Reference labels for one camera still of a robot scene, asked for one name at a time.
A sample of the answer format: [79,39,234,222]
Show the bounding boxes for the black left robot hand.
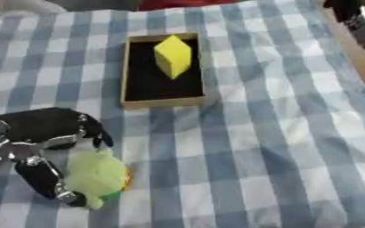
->
[0,107,116,208]

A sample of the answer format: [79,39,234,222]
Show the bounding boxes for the green soft toy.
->
[61,148,136,210]

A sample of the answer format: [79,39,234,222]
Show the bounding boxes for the tan cardboard box black inside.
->
[118,31,209,111]

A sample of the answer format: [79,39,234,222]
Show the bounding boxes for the yellow block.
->
[151,35,194,80]

